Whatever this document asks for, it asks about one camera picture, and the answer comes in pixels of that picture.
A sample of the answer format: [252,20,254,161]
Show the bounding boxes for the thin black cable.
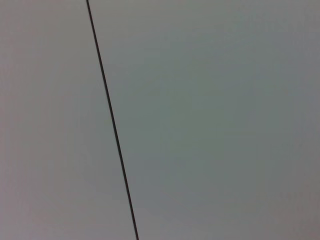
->
[85,0,140,240]

